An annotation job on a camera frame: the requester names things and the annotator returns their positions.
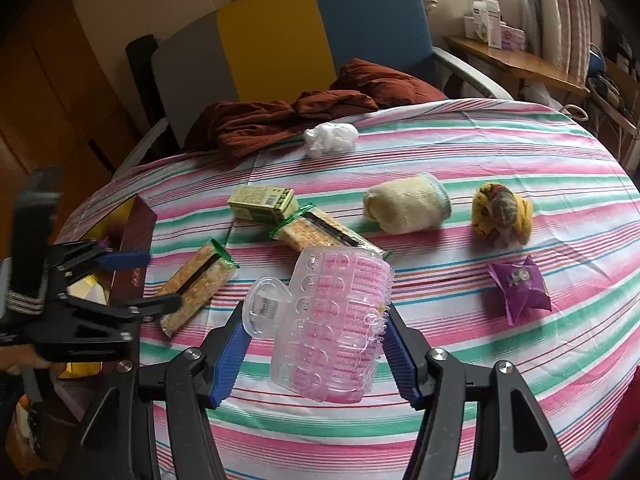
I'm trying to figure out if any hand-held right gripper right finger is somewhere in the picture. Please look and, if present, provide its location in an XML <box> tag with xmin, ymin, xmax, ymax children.
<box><xmin>381</xmin><ymin>304</ymin><xmax>574</xmax><ymax>480</ymax></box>

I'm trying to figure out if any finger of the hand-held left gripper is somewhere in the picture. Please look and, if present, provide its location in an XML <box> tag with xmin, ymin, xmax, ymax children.
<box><xmin>49</xmin><ymin>239</ymin><xmax>152</xmax><ymax>282</ymax></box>
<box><xmin>34</xmin><ymin>293</ymin><xmax>182</xmax><ymax>362</ymax></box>

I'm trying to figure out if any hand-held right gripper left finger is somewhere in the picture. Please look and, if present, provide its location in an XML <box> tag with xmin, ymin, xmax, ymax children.
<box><xmin>75</xmin><ymin>301</ymin><xmax>254</xmax><ymax>480</ymax></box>

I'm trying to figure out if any gold-lined tin box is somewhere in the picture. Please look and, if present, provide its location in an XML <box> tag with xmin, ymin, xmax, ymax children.
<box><xmin>52</xmin><ymin>194</ymin><xmax>159</xmax><ymax>381</ymax></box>

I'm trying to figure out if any pink hair roller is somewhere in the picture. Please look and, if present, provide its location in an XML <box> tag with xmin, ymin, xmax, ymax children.
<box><xmin>242</xmin><ymin>246</ymin><xmax>393</xmax><ymax>405</ymax></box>

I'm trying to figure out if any purple snack packet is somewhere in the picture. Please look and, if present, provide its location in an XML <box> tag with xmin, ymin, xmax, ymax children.
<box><xmin>487</xmin><ymin>255</ymin><xmax>552</xmax><ymax>327</ymax></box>

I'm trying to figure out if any green yellow carton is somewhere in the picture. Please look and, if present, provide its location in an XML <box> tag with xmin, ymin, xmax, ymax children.
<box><xmin>227</xmin><ymin>185</ymin><xmax>297</xmax><ymax>224</ymax></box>

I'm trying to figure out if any cream sock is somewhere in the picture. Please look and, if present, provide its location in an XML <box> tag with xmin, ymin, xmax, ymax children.
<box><xmin>362</xmin><ymin>172</ymin><xmax>452</xmax><ymax>234</ymax></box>

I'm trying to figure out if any yellow patterned sock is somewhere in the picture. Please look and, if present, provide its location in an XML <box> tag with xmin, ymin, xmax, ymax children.
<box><xmin>472</xmin><ymin>182</ymin><xmax>534</xmax><ymax>248</ymax></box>

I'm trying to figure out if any white plastic bag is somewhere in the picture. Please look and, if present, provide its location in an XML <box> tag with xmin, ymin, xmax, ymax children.
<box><xmin>303</xmin><ymin>122</ymin><xmax>359</xmax><ymax>161</ymax></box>

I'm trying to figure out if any person's left hand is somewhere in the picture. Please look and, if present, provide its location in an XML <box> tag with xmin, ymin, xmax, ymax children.
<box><xmin>0</xmin><ymin>349</ymin><xmax>51</xmax><ymax>375</ymax></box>

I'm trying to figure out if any wooden wardrobe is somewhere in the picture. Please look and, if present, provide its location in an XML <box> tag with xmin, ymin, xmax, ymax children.
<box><xmin>0</xmin><ymin>0</ymin><xmax>146</xmax><ymax>196</ymax></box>

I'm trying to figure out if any brown cloth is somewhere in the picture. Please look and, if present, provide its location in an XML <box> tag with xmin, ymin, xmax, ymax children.
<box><xmin>182</xmin><ymin>57</ymin><xmax>448</xmax><ymax>161</ymax></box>

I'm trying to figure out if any striped tablecloth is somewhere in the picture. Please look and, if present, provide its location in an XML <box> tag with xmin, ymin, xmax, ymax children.
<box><xmin>50</xmin><ymin>97</ymin><xmax>640</xmax><ymax>480</ymax></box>

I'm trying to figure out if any red garment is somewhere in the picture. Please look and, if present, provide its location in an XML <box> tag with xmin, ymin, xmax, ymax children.
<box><xmin>575</xmin><ymin>400</ymin><xmax>640</xmax><ymax>480</ymax></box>

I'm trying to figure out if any grey yellow blue armchair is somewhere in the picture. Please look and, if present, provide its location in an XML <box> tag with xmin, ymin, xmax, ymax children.
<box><xmin>112</xmin><ymin>0</ymin><xmax>516</xmax><ymax>181</ymax></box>

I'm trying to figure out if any wooden side table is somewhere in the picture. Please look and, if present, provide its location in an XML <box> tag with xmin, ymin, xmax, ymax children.
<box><xmin>444</xmin><ymin>35</ymin><xmax>592</xmax><ymax>98</ymax></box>

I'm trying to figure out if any purple carton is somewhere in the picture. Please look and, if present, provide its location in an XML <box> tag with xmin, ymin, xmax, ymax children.
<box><xmin>500</xmin><ymin>25</ymin><xmax>527</xmax><ymax>52</ymax></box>

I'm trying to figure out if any cluttered shelf unit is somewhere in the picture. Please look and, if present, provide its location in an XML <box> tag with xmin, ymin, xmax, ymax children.
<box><xmin>590</xmin><ymin>15</ymin><xmax>640</xmax><ymax>141</ymax></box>

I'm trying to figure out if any tall white carton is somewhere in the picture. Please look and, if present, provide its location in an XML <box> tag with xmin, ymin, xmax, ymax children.
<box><xmin>472</xmin><ymin>0</ymin><xmax>503</xmax><ymax>50</ymax></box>

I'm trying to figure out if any patterned pink curtain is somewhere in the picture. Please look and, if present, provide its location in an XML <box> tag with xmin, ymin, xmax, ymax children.
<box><xmin>520</xmin><ymin>0</ymin><xmax>608</xmax><ymax>86</ymax></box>

